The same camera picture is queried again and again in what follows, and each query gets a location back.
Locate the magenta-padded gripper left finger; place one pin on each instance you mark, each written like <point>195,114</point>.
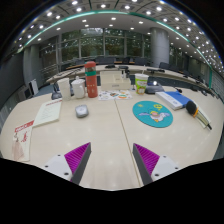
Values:
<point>58,165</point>

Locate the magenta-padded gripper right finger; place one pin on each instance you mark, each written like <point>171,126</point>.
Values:
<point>163,166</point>

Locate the silver computer mouse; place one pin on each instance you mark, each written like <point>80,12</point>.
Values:
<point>81,110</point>

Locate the round teal cartoon mouse pad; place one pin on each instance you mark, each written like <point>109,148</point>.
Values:
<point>146,118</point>

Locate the black handheld microphone yellow band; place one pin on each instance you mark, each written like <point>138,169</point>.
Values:
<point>191,107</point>

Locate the blue and white book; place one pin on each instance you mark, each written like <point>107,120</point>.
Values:
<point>173,99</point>

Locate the white lidded ceramic mug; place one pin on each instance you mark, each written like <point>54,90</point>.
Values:
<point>79,89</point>

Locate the grey boxy monitor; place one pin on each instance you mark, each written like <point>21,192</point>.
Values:
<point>24,92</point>

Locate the white standing unit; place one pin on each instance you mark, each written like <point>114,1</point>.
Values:
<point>34,87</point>

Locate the green printed cup with straw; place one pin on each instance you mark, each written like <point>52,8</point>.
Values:
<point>141,84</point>

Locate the colourful sticker sheet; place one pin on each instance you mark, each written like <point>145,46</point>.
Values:
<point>115,95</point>

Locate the red drink bottle green band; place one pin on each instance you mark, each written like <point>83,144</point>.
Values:
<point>91,81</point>

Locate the white cardboard box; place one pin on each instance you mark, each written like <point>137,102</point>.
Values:
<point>115,82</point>

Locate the curved beige conference desk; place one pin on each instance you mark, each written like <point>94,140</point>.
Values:
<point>133,69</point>

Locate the group of dark office chairs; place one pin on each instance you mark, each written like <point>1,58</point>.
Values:
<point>106,60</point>

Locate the group of round ceiling lights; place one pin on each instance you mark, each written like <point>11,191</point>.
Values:
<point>103,5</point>

